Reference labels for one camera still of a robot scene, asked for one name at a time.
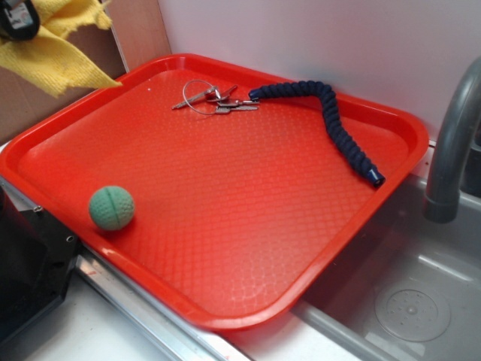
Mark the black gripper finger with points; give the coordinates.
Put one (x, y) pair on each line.
(19, 20)

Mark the yellow cloth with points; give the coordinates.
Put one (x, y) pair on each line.
(49, 61)

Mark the brown cardboard panel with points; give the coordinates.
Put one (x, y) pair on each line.
(23, 104)

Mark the green dimpled ball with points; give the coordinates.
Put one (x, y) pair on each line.
(111, 208)

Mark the silver key lower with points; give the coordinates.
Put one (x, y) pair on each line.
(228, 110)

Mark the silver key middle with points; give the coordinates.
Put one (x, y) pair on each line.
(233, 103)

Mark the red plastic tray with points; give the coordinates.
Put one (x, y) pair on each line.
(235, 215)

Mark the grey sink faucet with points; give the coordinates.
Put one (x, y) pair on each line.
(455, 166)

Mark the grey metal sink basin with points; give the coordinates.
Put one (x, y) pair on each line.
(398, 247)

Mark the round sink drain cover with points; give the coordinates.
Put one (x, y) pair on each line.
(412, 315)

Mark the silver key on ring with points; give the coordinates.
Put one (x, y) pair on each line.
(211, 94)

